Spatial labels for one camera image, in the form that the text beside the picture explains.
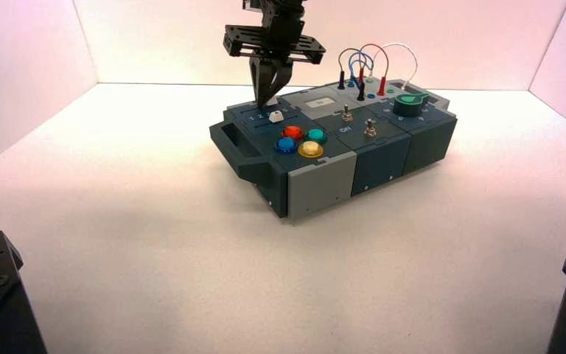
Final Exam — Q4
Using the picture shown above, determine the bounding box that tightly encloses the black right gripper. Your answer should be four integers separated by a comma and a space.
223, 0, 326, 108

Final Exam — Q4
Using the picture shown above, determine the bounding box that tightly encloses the blue round push button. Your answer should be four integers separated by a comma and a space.
273, 137, 298, 156

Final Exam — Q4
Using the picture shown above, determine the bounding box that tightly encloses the yellow round push button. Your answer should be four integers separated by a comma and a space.
297, 140, 324, 159

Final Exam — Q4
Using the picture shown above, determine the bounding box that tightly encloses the dark teal grey control box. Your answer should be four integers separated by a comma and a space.
209, 77, 458, 219

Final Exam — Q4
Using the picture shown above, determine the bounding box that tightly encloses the green rotary knob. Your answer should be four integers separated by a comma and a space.
392, 92, 430, 117

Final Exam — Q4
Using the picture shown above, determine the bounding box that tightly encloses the dark cable with black plugs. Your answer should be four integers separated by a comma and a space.
338, 47, 366, 102

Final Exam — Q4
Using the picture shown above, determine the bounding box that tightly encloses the blue jumper cable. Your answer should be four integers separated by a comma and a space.
349, 50, 375, 89

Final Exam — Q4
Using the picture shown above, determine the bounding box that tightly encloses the red jumper cable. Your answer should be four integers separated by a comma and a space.
358, 44, 391, 97

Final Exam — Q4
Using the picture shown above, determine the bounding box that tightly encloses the white jumper cable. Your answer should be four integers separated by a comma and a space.
382, 43, 419, 91

